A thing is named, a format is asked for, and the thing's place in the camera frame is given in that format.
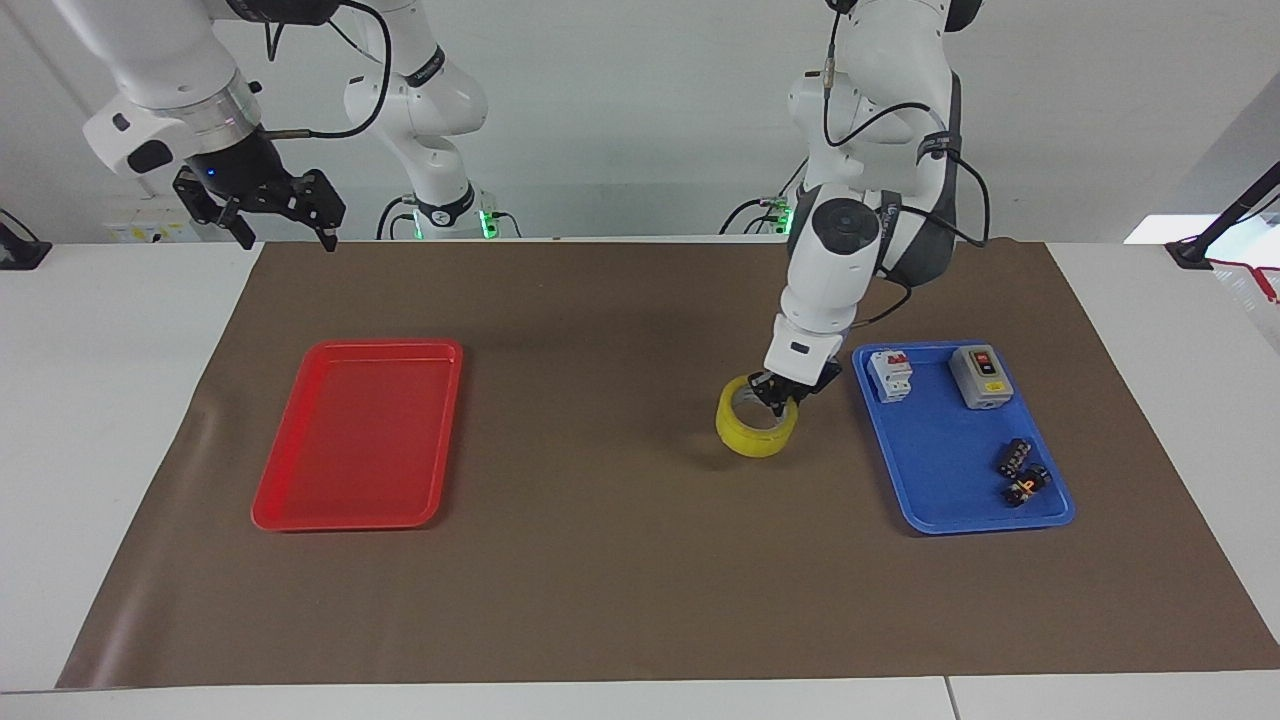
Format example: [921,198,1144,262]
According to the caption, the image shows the black cable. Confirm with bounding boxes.
[819,0,993,330]
[375,194,422,242]
[718,158,811,237]
[260,0,393,142]

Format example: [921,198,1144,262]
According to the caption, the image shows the blue plastic tray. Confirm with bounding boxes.
[851,340,1077,537]

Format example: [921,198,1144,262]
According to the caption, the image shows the red plastic tray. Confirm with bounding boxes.
[250,338,466,533]

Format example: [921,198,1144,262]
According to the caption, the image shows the clear plastic bag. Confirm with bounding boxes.
[1208,257,1280,353]

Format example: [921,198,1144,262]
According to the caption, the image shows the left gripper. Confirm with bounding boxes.
[747,361,843,418]

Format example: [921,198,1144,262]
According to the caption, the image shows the grey switch box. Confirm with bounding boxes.
[948,345,1016,412]

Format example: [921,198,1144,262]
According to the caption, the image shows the yellow tape roll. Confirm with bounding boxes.
[715,374,800,460]

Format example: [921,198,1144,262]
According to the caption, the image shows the black stand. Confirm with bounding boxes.
[0,207,53,272]
[1164,160,1280,272]

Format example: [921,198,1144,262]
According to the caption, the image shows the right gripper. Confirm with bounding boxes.
[173,128,348,254]

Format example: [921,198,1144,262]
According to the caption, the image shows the white circuit breaker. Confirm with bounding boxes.
[866,349,915,405]

